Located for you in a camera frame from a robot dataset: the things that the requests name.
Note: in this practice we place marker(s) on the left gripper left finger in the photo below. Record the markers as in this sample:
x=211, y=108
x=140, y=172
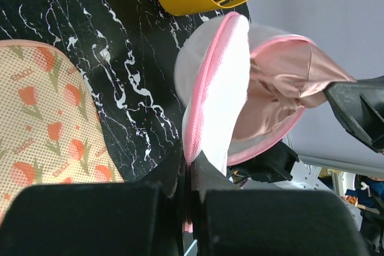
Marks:
x=141, y=218

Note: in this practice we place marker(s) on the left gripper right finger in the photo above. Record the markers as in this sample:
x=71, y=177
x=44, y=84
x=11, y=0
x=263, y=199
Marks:
x=228, y=220

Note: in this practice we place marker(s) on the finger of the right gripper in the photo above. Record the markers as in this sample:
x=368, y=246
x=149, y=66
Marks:
x=358, y=107

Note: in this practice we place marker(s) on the pink satin bra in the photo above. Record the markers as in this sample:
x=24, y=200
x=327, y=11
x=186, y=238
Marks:
x=285, y=76

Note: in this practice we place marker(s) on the white mesh laundry bag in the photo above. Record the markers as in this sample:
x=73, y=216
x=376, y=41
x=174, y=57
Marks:
x=212, y=75

